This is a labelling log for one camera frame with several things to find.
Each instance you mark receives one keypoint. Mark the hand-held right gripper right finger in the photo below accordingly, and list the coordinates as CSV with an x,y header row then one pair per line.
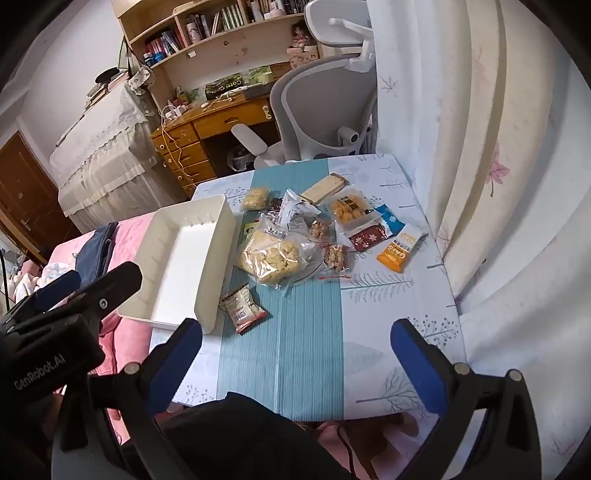
x,y
418,369

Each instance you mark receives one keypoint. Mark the row of books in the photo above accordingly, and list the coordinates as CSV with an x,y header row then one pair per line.
x,y
207,23

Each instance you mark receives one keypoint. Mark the large clear bread bag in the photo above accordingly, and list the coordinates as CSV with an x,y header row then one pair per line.
x,y
272,258

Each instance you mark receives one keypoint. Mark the pink blanket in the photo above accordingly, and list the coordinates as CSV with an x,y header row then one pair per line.
x,y
129,228

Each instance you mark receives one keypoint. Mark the wooden bookshelf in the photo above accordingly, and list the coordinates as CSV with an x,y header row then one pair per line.
x,y
207,50

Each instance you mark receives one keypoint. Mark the wooden desk with drawers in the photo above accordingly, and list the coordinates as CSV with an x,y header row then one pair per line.
x,y
231,117

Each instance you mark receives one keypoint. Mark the dark blue clothing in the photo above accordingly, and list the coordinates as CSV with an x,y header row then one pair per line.
x,y
94,251

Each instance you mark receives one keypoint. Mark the clear bag of tan cookies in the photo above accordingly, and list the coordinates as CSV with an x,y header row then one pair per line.
x,y
255,198

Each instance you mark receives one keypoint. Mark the orange and white bar packet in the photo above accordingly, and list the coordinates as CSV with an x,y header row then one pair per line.
x,y
397,254

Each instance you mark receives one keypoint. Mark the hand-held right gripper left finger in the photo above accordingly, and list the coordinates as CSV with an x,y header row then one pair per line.
x,y
178,364

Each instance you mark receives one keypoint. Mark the small dark candy packet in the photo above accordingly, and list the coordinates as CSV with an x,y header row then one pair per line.
x,y
275,207

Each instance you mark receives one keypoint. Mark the white waste bin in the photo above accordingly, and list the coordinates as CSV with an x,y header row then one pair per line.
x,y
240,159

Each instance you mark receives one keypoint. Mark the white tree print tablecloth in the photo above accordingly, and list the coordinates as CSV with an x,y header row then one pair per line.
x,y
397,300

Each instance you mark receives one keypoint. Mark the dark cloth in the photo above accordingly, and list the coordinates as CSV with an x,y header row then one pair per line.
x,y
249,443

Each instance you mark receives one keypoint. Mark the dark printed snack bag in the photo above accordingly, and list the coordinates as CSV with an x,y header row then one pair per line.
x,y
224,87

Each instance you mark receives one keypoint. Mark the small doll figure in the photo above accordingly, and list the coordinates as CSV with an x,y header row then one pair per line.
x,y
300,39

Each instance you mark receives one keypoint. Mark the green snack packet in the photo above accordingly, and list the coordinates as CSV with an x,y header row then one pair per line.
x,y
248,230

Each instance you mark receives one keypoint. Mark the grey office chair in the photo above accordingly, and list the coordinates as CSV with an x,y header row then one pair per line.
x,y
318,115

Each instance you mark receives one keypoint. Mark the clear nut bar packet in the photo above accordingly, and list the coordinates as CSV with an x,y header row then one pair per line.
x,y
335,256
320,229

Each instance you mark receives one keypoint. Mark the white plastic storage box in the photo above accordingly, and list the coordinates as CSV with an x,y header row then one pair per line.
x,y
184,249

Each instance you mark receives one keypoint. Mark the beige wafer bar packet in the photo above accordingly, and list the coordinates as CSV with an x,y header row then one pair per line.
x,y
323,187

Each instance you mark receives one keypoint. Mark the lace cloth covered piano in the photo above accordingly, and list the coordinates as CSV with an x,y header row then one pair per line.
x,y
101,152

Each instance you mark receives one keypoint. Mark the white floral curtain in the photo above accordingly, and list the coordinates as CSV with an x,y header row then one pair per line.
x,y
485,138

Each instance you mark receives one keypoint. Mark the dark red snack packet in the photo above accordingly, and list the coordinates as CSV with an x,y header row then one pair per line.
x,y
367,236

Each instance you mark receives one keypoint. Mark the silver white snack packet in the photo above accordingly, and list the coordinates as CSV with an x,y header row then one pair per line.
x,y
295,214

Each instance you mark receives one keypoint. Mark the floral fabric bag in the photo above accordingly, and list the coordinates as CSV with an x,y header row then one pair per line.
x,y
141,79

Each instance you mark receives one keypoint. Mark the packaged bread loaf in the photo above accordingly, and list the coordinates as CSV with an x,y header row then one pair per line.
x,y
351,207

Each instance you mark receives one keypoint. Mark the red and white snack packet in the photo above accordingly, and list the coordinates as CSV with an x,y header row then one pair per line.
x,y
242,308

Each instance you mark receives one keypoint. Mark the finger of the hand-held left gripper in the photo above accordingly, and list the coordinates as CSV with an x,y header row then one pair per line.
x,y
113,286
57,286

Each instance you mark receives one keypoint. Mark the brown wooden door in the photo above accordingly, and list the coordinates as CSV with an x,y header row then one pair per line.
x,y
27,198

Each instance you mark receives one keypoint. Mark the blue and white snack packet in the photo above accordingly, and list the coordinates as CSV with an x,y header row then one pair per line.
x,y
390,220

